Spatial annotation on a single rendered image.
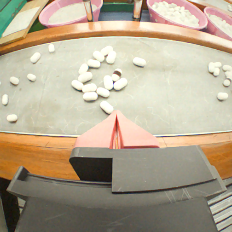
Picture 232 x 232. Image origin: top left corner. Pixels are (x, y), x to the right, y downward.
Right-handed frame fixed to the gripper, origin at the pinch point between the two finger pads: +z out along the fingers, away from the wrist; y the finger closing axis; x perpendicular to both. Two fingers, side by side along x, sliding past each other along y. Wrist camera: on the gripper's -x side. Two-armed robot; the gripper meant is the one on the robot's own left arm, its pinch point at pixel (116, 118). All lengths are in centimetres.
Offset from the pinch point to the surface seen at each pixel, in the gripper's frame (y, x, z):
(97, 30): 5.7, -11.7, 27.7
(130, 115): -3.0, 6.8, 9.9
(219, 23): -52, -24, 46
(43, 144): 16.0, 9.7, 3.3
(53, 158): 13.0, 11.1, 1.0
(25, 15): 40, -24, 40
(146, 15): -15, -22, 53
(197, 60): -25.8, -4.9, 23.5
